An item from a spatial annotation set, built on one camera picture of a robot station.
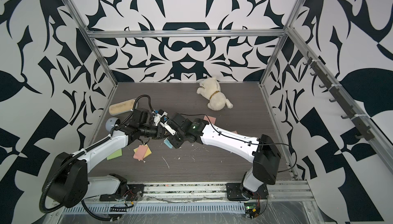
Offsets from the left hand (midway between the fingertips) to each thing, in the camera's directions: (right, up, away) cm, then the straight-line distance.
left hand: (173, 131), depth 80 cm
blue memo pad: (-3, -4, -4) cm, 6 cm away
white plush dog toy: (+21, +24, +25) cm, 41 cm away
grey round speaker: (-38, +3, +9) cm, 39 cm away
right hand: (-1, -1, -4) cm, 4 cm away
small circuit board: (+37, -34, -9) cm, 51 cm away
